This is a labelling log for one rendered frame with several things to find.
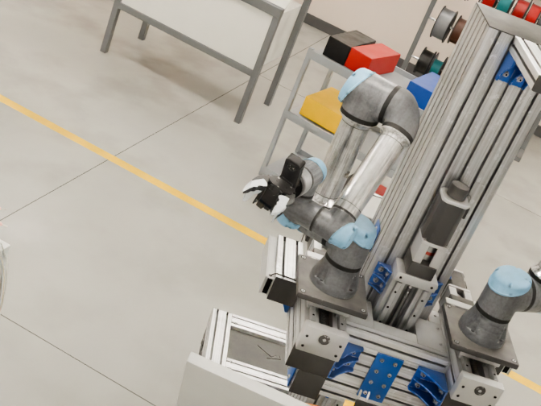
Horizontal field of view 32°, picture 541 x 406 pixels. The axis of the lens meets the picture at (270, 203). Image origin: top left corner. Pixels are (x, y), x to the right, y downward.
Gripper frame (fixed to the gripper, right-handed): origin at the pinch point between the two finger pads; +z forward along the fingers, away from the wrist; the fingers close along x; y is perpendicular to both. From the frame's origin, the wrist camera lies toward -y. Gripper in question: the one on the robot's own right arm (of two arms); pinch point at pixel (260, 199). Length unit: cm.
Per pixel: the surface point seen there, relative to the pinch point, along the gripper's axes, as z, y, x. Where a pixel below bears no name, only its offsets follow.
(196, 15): -376, 132, 202
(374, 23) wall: -674, 155, 165
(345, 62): -309, 72, 77
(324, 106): -309, 101, 75
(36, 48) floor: -320, 198, 273
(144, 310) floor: -144, 168, 58
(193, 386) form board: 70, -4, -25
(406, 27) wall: -677, 142, 137
